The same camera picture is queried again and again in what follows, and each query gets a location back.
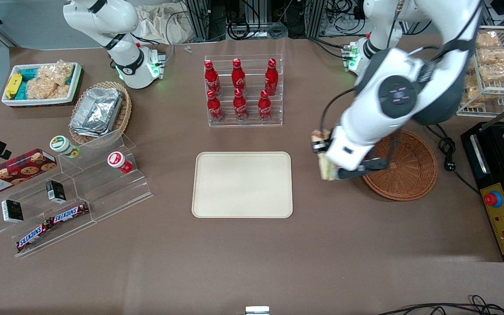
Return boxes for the small black box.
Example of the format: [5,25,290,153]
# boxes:
[45,180,67,204]
[1,199,25,224]

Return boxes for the red Coca-Cola bottle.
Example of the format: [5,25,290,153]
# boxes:
[264,58,279,96]
[231,58,247,91]
[233,88,249,121]
[206,90,224,123]
[204,59,221,97]
[258,90,273,122]

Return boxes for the clear acrylic stepped display stand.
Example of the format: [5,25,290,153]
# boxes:
[0,129,154,259]

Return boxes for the black appliance base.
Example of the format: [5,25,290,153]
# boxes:
[461,120,504,263]

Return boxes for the triangular sandwich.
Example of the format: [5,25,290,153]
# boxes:
[311,128,337,182]

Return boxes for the red Walkers cookie box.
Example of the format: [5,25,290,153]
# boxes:
[0,148,58,197]

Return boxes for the thin black floor cables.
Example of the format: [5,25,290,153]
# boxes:
[376,294,504,315]

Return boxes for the beige cloth bag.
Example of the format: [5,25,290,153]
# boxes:
[135,3,196,45]

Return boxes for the oval light wicker basket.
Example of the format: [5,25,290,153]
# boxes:
[69,81,132,145]

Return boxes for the black power cable with plug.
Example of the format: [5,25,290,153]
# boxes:
[426,124,483,196]

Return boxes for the clear bag of rice crackers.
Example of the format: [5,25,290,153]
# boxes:
[26,78,71,100]
[37,60,76,87]

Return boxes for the round brown wicker basket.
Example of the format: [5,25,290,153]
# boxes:
[360,129,438,202]

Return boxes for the yellow snack packet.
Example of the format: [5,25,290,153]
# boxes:
[6,73,23,99]

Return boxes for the coiled black cable bundle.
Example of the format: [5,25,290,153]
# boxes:
[227,18,262,41]

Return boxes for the green lid snack cup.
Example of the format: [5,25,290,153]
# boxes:
[49,135,81,159]

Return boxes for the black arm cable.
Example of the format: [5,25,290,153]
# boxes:
[319,87,400,169]

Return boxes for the Snickers chocolate bar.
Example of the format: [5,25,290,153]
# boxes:
[15,220,54,253]
[50,202,91,225]

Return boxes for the stack of foil containers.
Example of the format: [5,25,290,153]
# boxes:
[70,87,124,138]

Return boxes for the clear acrylic bottle rack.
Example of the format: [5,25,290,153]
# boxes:
[204,54,284,128]

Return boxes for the white rectangular snack bin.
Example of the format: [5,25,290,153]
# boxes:
[1,62,82,107]

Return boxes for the red lid snack cup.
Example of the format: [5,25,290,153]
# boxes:
[107,151,134,175]

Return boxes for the beige rectangular tray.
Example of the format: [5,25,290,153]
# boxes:
[192,151,294,219]

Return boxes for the red emergency stop button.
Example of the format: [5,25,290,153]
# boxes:
[484,191,503,208]

